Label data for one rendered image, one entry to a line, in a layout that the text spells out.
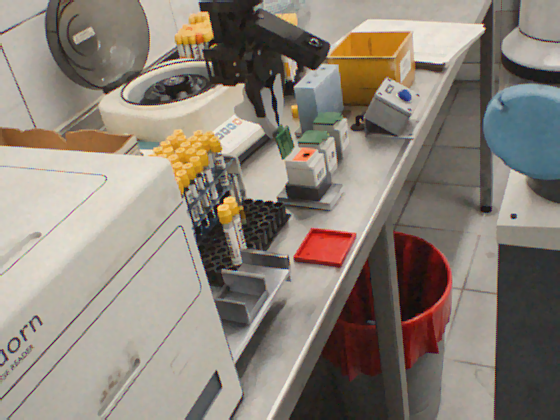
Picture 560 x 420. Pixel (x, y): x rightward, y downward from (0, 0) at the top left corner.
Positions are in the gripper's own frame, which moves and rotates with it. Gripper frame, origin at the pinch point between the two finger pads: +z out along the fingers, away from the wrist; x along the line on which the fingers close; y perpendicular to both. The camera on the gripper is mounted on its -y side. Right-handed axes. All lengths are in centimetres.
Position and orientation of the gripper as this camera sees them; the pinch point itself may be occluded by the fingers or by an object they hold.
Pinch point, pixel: (276, 129)
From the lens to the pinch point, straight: 94.8
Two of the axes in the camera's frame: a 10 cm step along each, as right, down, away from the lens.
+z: 1.7, 8.2, 5.5
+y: -8.8, -1.2, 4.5
